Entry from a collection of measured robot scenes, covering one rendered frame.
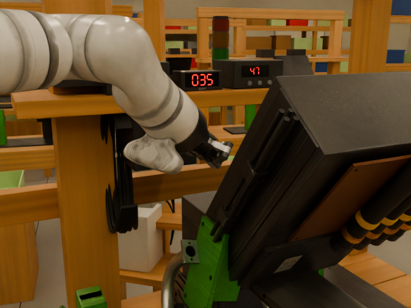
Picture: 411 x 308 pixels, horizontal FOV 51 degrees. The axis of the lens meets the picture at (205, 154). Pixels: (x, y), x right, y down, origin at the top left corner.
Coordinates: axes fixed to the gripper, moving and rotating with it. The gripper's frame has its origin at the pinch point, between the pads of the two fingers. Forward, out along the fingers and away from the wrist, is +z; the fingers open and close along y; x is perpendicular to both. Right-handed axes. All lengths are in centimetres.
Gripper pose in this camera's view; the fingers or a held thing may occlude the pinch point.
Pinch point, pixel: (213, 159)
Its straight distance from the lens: 71.9
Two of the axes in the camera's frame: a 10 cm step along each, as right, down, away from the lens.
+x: -3.9, 8.9, -2.3
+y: -8.3, -2.3, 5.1
